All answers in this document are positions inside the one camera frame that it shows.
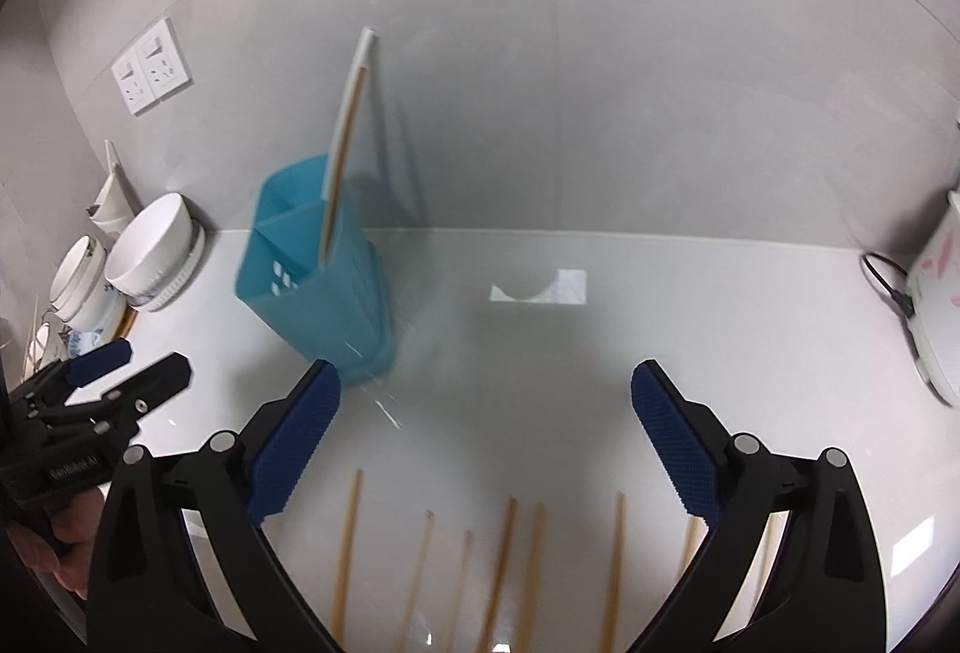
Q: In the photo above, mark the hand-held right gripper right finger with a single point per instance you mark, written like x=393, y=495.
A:
x=675, y=443

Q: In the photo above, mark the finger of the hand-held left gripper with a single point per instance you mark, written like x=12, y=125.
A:
x=97, y=361
x=154, y=385

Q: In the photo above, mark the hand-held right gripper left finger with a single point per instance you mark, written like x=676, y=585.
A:
x=292, y=443

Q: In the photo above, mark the row of wooden chopsticks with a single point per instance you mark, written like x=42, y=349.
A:
x=614, y=563

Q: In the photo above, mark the blue plastic utensil holder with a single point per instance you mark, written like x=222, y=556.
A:
x=330, y=308

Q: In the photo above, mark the person's left hand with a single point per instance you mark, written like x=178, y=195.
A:
x=67, y=567

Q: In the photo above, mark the blue patterned plate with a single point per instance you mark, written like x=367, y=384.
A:
x=90, y=334

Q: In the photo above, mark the white patterned bowl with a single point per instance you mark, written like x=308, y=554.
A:
x=75, y=278

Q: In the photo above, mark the white ribbed lid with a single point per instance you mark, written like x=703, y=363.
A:
x=187, y=271

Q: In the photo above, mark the large white bowl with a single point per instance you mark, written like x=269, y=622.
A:
x=150, y=241

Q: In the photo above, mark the white scoop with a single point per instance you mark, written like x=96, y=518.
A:
x=112, y=203

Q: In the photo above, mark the white appliance with pink flowers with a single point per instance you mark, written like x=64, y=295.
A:
x=941, y=293

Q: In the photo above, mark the white wall socket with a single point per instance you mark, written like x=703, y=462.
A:
x=161, y=61
x=135, y=87

